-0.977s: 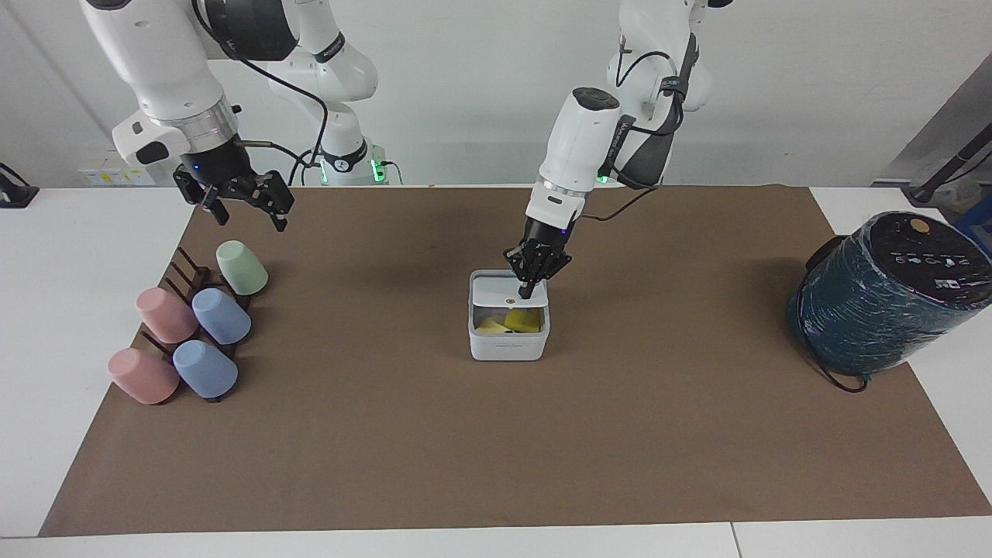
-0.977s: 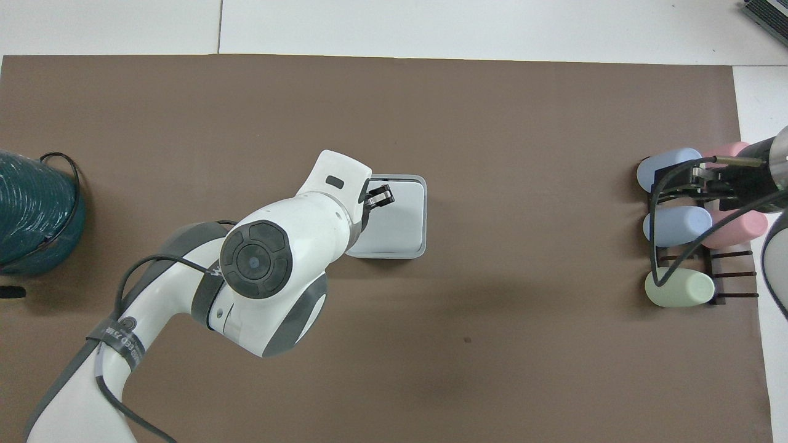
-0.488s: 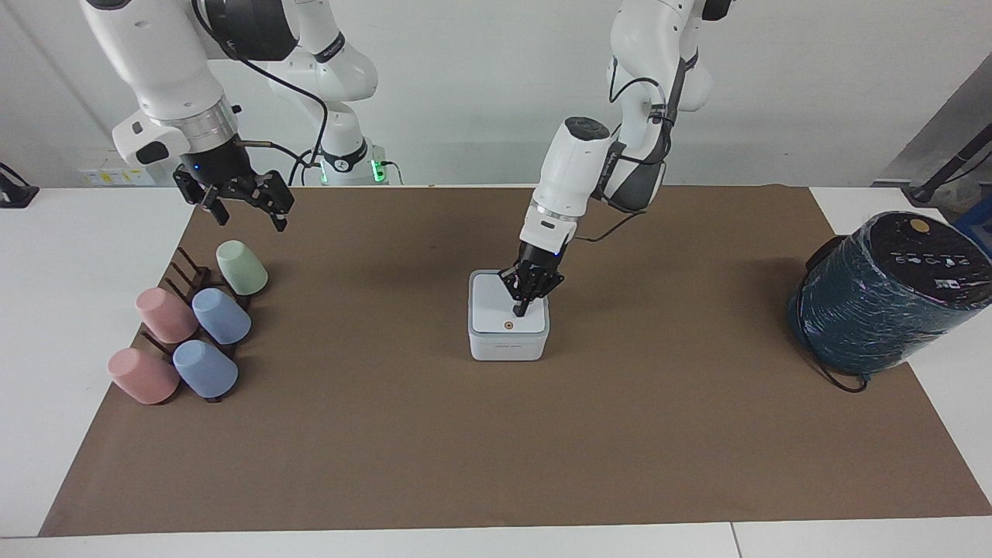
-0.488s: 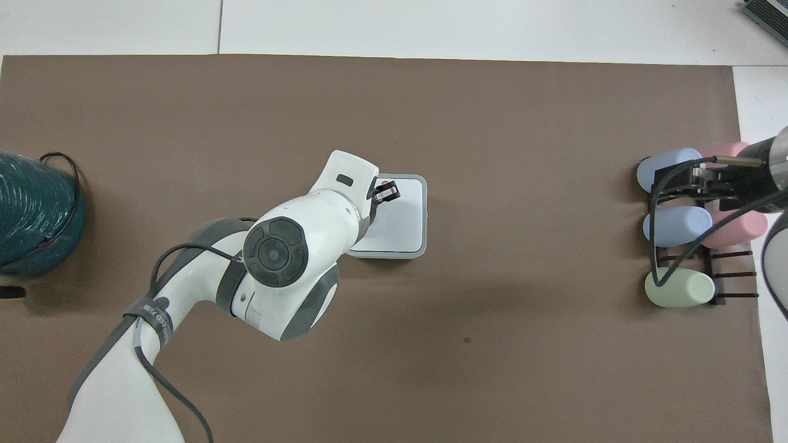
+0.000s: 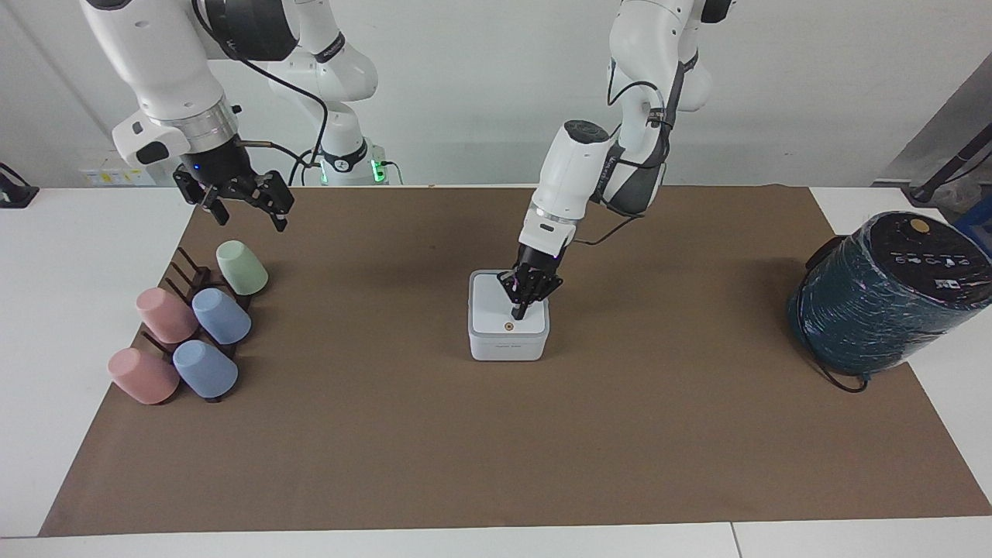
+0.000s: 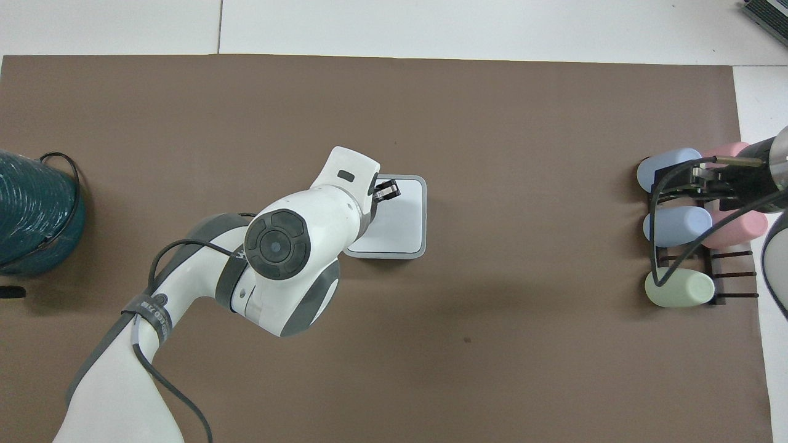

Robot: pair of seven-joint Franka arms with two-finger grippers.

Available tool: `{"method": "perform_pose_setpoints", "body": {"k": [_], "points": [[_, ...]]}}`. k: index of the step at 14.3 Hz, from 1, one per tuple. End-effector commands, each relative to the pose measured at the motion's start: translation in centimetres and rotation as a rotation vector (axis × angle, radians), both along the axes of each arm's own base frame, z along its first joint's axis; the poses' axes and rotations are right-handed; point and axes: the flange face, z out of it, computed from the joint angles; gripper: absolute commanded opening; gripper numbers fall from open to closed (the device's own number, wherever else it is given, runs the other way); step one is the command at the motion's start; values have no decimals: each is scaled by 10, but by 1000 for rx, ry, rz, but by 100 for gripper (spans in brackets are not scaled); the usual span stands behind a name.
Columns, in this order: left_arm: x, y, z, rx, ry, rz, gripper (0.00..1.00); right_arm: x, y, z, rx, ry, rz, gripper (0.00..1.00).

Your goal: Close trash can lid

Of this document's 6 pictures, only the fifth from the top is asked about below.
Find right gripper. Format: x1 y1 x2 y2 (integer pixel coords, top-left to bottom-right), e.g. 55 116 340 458
171 135 296 233

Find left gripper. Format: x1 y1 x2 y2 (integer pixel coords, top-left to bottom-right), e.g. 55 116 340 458
500 242 571 323

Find white square trash can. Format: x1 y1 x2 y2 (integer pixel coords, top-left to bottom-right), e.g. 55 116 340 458
467 269 552 363

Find green plastic cup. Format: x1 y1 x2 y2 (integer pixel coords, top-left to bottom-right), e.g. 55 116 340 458
215 239 270 297

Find dark brown cup rack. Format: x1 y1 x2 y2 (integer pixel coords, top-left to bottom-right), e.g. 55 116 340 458
141 246 253 405

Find blue plastic cup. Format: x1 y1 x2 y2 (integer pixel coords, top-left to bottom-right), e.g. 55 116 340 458
191 288 253 346
171 339 239 400

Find pink plastic cup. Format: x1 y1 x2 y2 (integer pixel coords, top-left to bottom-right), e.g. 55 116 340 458
107 347 181 406
136 288 199 345

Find black stand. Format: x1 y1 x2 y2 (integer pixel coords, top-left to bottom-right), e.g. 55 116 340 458
0 162 40 209
908 122 992 207

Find dark teal wrapped cylinder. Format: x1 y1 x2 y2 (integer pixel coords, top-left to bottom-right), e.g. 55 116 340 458
787 210 992 379

